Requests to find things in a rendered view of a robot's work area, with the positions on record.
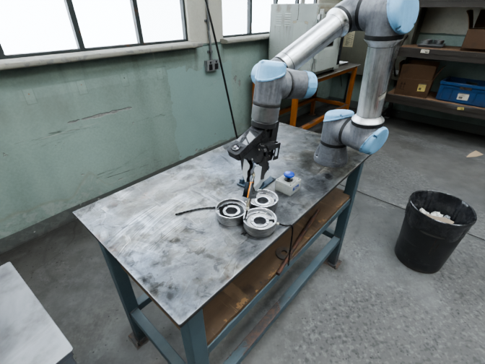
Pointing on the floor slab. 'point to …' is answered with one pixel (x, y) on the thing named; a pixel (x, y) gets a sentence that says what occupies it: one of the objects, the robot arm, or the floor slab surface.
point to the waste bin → (432, 230)
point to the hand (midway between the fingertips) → (250, 185)
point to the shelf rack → (454, 54)
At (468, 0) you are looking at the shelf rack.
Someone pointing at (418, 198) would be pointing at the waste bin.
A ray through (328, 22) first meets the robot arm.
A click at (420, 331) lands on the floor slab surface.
